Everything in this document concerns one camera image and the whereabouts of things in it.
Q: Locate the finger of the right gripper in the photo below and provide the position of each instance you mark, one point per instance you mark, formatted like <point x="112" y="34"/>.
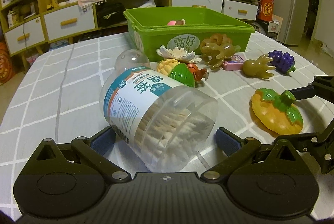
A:
<point x="303" y="92"/>
<point x="303" y="142"/>

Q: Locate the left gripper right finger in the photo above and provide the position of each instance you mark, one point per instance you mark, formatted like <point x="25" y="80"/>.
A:
<point x="238" y="152"/>

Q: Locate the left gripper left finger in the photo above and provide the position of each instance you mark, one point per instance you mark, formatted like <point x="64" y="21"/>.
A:
<point x="91" y="152"/>

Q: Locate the orange toy pumpkin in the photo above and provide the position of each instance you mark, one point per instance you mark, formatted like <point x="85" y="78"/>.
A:
<point x="277" y="112"/>

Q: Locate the clear cotton swab jar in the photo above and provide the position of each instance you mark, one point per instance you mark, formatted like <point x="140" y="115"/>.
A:
<point x="163" y="121"/>

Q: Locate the pink pig toy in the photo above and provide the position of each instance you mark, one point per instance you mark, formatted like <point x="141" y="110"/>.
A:
<point x="176" y="22"/>

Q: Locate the purple toy grapes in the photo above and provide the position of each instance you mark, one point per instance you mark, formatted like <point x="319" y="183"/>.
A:
<point x="283" y="62"/>

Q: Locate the brown octopus toy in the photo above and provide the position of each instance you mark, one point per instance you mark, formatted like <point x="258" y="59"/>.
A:
<point x="259" y="68"/>
<point x="213" y="55"/>

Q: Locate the grey checked table cloth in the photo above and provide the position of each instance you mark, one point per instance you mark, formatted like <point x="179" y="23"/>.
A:
<point x="59" y="99"/>

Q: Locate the pink card box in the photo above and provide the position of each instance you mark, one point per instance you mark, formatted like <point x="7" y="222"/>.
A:
<point x="234" y="63"/>

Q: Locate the orange crab toy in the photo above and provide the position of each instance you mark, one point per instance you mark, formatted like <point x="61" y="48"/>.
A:
<point x="197" y="73"/>

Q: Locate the red gift box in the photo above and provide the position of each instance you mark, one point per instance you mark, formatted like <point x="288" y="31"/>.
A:
<point x="266" y="10"/>

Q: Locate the toy corn green husk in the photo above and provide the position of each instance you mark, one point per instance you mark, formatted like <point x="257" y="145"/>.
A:
<point x="177" y="71"/>

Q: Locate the clear capsule ball toy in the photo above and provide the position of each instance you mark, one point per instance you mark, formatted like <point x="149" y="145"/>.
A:
<point x="130" y="59"/>

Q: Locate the white starfish toy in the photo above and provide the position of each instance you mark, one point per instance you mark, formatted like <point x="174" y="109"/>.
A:
<point x="179" y="54"/>

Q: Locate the red round snack bag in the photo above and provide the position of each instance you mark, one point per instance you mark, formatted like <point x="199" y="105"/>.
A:
<point x="6" y="65"/>

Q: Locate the green plastic storage bin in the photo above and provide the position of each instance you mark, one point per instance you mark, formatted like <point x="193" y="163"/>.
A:
<point x="148" y="29"/>

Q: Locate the black bag on shelf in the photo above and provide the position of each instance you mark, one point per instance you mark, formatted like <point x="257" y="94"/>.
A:
<point x="110" y="14"/>

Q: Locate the wooden cabinet white drawers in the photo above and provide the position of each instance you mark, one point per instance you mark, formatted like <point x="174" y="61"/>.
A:
<point x="30" y="23"/>

